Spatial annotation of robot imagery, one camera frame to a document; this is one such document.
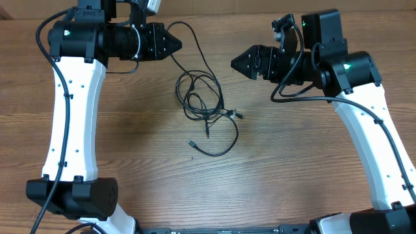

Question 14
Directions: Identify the black USB cable three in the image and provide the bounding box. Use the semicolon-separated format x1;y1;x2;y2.
181;73;237;139

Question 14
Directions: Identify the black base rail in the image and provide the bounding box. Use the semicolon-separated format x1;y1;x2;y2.
81;213;370;234

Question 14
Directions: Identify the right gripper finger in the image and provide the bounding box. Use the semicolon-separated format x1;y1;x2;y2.
232;64;257;80
231;45;259;67

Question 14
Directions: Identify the black USB cable one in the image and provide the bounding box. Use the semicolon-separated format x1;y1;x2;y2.
165;21;244;120

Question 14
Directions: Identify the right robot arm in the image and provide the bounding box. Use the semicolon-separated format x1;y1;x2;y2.
231;9;415;233

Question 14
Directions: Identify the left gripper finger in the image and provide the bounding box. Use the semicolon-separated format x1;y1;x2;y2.
164;29;182;46
164;44;181;58

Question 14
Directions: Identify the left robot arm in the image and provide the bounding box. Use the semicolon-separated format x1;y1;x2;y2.
26;0;182;233

